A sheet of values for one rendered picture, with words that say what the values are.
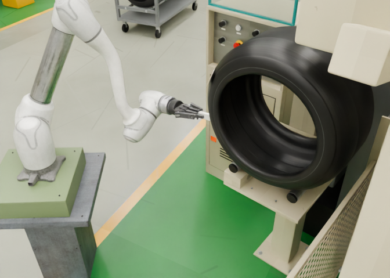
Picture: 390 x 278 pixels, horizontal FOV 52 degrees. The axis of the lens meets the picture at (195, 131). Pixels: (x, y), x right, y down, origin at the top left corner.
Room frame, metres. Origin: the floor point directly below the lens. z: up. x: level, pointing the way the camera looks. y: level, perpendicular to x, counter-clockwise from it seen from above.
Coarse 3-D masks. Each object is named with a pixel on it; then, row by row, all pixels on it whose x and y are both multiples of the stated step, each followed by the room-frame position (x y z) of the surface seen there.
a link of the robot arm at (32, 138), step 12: (24, 120) 1.48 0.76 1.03; (36, 120) 1.48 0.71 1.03; (24, 132) 1.41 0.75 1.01; (36, 132) 1.43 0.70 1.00; (48, 132) 1.47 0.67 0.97; (24, 144) 1.39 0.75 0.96; (36, 144) 1.40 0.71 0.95; (48, 144) 1.44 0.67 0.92; (24, 156) 1.39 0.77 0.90; (36, 156) 1.39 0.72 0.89; (48, 156) 1.42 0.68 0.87; (36, 168) 1.39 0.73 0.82
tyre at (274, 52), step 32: (288, 32) 1.32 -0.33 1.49; (224, 64) 1.31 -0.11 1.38; (256, 64) 1.20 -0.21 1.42; (288, 64) 1.14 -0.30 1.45; (320, 64) 1.13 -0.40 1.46; (224, 96) 1.45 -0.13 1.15; (256, 96) 1.52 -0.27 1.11; (320, 96) 1.06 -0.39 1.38; (352, 96) 1.09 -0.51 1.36; (224, 128) 1.30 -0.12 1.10; (256, 128) 1.47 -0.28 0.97; (320, 128) 1.03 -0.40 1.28; (352, 128) 1.03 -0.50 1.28; (256, 160) 1.30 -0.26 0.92; (288, 160) 1.31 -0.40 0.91; (320, 160) 1.02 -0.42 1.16
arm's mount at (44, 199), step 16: (16, 160) 1.53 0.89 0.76; (80, 160) 1.55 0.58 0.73; (0, 176) 1.41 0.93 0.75; (16, 176) 1.41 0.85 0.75; (64, 176) 1.41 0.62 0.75; (80, 176) 1.50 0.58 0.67; (0, 192) 1.31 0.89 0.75; (16, 192) 1.31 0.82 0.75; (32, 192) 1.31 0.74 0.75; (48, 192) 1.31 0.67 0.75; (64, 192) 1.30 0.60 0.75; (0, 208) 1.24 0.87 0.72; (16, 208) 1.25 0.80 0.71; (32, 208) 1.25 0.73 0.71; (48, 208) 1.25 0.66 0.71; (64, 208) 1.25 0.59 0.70
